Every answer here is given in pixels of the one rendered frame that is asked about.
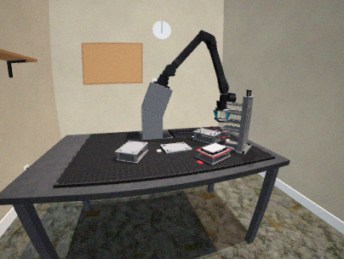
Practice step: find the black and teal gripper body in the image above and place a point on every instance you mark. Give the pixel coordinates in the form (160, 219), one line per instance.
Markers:
(222, 107)

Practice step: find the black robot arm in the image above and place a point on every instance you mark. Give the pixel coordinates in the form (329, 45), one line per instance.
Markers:
(210, 41)

